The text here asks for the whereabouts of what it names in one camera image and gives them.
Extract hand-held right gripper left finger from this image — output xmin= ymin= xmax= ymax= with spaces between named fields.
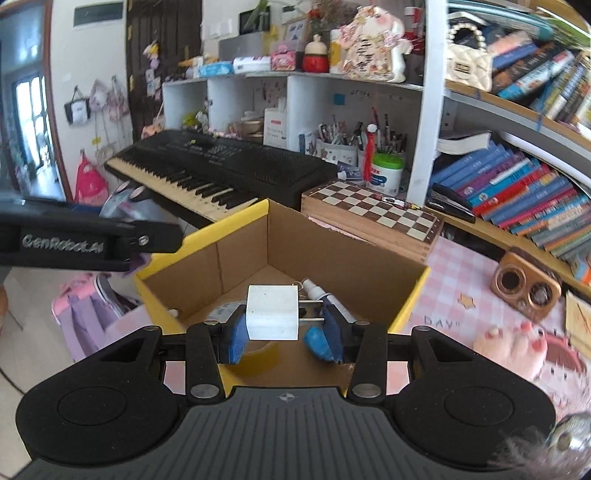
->
xmin=98 ymin=318 xmax=249 ymax=401

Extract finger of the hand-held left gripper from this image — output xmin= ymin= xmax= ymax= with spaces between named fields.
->
xmin=126 ymin=220 xmax=184 ymax=274

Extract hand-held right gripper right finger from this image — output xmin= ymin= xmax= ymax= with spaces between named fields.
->
xmin=322 ymin=294 xmax=468 ymax=401

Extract small spray bottle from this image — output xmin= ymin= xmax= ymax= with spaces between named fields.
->
xmin=300 ymin=278 xmax=357 ymax=325

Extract white charger plug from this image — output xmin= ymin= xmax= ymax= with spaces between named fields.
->
xmin=246 ymin=285 xmax=325 ymax=343

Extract cardboard box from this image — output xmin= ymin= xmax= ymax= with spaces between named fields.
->
xmin=134 ymin=198 xmax=431 ymax=403

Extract small blue object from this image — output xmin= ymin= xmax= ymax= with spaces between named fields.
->
xmin=303 ymin=325 xmax=336 ymax=361

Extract bright pink bag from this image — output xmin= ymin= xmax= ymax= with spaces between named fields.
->
xmin=73 ymin=152 xmax=110 ymax=204

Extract pink backpack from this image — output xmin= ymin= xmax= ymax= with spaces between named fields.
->
xmin=51 ymin=272 xmax=144 ymax=363

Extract black electronic keyboard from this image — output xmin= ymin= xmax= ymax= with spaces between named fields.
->
xmin=103 ymin=128 xmax=341 ymax=230

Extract wooden chessboard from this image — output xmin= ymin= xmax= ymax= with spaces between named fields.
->
xmin=300 ymin=179 xmax=445 ymax=271

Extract black and white bag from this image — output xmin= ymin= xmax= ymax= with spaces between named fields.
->
xmin=63 ymin=87 xmax=90 ymax=126

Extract pink checked tablecloth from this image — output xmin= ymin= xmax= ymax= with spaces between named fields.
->
xmin=161 ymin=234 xmax=579 ymax=408

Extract brown bowl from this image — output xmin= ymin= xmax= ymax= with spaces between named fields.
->
xmin=233 ymin=117 xmax=264 ymax=140

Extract small toy car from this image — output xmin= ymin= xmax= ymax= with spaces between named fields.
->
xmin=373 ymin=193 xmax=421 ymax=210

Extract pink floral hanging bags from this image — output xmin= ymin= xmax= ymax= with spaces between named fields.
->
xmin=89 ymin=79 xmax=130 ymax=122

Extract white box red label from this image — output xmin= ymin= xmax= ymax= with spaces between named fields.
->
xmin=263 ymin=106 xmax=290 ymax=150

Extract white jar green lid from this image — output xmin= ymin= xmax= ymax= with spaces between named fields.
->
xmin=370 ymin=152 xmax=406 ymax=196

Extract blue tissue pack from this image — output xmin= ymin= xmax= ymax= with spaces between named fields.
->
xmin=198 ymin=62 xmax=234 ymax=78

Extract white pen holder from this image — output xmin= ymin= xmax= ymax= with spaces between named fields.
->
xmin=315 ymin=138 xmax=359 ymax=163

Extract dark brown door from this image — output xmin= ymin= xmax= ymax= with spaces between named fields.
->
xmin=125 ymin=0 xmax=204 ymax=145

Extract pink plush toy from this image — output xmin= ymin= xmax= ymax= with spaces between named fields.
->
xmin=473 ymin=322 xmax=588 ymax=412

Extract white tissue pack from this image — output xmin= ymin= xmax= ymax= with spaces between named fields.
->
xmin=233 ymin=56 xmax=272 ymax=74

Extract rose gold speaker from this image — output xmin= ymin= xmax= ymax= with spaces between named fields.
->
xmin=490 ymin=246 xmax=563 ymax=322

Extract bunch of pens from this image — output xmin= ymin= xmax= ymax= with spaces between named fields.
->
xmin=317 ymin=106 xmax=409 ymax=155

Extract white shelf unit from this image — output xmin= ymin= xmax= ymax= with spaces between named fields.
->
xmin=161 ymin=0 xmax=450 ymax=205

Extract grey box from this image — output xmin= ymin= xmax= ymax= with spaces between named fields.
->
xmin=219 ymin=34 xmax=278 ymax=64

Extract pink tissue pack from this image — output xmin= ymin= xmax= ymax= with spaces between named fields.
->
xmin=270 ymin=45 xmax=297 ymax=71

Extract thick black book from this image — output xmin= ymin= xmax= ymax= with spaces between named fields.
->
xmin=436 ymin=130 xmax=493 ymax=156

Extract grey furry pompom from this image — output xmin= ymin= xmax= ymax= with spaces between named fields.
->
xmin=495 ymin=410 xmax=591 ymax=472

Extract row of colourful books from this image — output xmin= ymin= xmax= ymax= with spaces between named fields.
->
xmin=431 ymin=140 xmax=591 ymax=285

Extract red round doll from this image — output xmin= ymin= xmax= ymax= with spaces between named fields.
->
xmin=302 ymin=34 xmax=331 ymax=73

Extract tan notebook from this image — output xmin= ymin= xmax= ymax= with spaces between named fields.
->
xmin=565 ymin=290 xmax=591 ymax=345

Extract floral house ornament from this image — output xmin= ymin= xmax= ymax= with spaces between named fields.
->
xmin=339 ymin=6 xmax=412 ymax=84

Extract white quilted handbag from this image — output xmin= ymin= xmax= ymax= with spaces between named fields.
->
xmin=445 ymin=22 xmax=494 ymax=92

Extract stack of dark books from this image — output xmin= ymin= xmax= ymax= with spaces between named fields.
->
xmin=447 ymin=0 xmax=591 ymax=131

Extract small picture frame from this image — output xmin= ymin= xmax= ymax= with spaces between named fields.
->
xmin=282 ymin=16 xmax=310 ymax=45

